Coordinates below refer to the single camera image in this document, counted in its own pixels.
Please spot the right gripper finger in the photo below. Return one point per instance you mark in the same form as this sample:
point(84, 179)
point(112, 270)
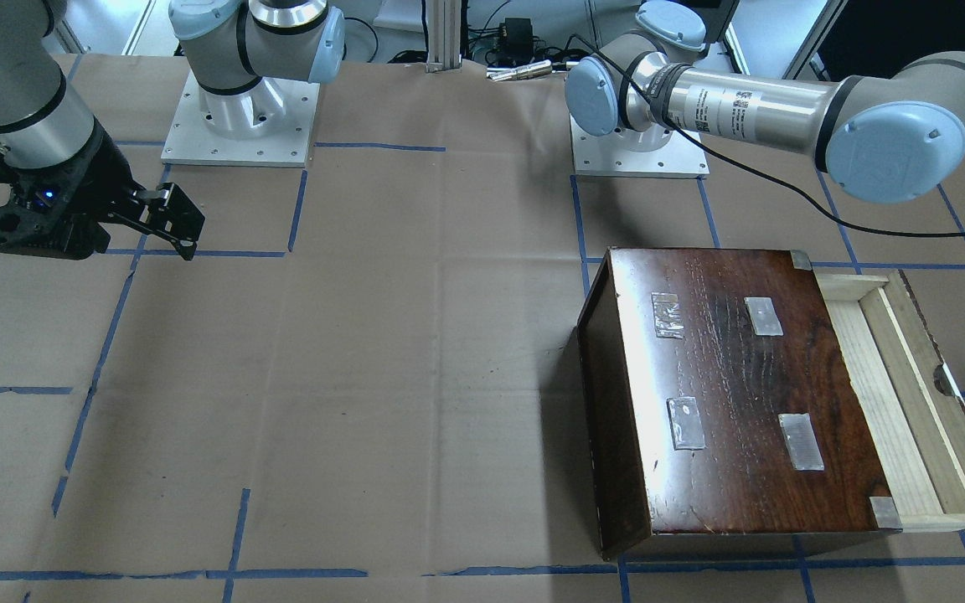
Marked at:
point(165, 211)

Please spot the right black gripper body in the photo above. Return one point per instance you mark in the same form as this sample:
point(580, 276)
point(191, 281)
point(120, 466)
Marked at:
point(100, 177)

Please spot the light wooden drawer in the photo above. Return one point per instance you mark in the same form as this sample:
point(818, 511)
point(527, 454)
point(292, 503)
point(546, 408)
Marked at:
point(908, 395)

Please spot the dark wooden drawer cabinet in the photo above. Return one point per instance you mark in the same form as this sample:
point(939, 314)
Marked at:
point(721, 416)

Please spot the black power adapter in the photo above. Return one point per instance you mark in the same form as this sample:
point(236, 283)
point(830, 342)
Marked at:
point(516, 39)

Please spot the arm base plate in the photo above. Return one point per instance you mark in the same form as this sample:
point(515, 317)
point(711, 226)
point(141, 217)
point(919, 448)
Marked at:
point(269, 125)
point(658, 153)

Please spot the aluminium frame post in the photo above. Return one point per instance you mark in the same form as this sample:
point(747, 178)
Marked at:
point(445, 32)

